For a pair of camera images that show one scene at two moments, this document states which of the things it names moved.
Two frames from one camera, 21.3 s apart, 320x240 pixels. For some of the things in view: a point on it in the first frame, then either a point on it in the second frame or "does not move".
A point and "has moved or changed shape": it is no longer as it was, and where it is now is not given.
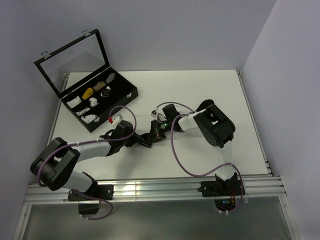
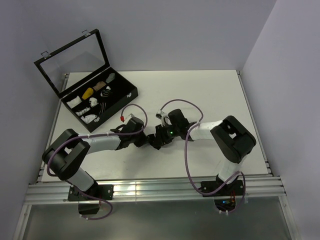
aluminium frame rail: (141, 190) does not move
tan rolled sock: (100, 85) does not move
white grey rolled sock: (93, 102) does not move
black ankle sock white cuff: (204, 105) has moved or changed shape
